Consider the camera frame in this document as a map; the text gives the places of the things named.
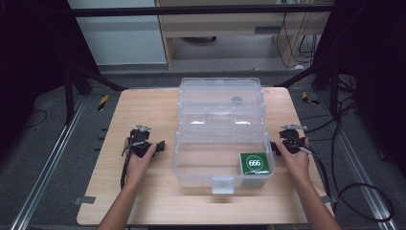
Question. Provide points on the white cabinet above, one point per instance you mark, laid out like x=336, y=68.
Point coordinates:
x=118, y=38

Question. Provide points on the light wooden desk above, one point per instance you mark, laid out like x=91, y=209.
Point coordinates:
x=223, y=24

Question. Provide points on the clear plastic storage box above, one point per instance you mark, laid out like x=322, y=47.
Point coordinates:
x=220, y=137

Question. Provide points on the person's left hand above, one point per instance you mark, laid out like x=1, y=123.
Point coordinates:
x=139, y=166

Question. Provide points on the black horizontal frame bar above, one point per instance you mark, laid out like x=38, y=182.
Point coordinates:
x=191, y=10

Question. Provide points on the aluminium floor rail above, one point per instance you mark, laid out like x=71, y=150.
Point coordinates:
x=48, y=166
x=357, y=166

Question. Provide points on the grey tape strip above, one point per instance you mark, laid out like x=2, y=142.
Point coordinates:
x=85, y=200
x=328, y=199

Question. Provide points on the black metal stand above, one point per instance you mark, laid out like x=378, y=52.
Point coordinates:
x=69, y=92
x=333, y=89

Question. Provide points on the yellow tool floor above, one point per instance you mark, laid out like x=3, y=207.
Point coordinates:
x=309, y=99
x=102, y=102

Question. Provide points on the yellow tool left floor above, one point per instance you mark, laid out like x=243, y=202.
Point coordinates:
x=102, y=102

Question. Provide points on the black curtain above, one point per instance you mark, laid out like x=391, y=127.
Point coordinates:
x=32, y=64
x=376, y=64

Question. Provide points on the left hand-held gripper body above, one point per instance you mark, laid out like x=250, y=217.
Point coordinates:
x=139, y=138

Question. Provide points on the person's right hand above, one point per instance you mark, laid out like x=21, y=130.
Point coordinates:
x=295, y=164

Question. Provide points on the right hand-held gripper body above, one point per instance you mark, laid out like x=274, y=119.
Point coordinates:
x=291, y=140

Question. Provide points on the green square packet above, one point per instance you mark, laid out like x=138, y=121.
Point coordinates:
x=254, y=163

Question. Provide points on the yellow tool right floor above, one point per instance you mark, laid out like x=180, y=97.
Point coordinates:
x=309, y=99

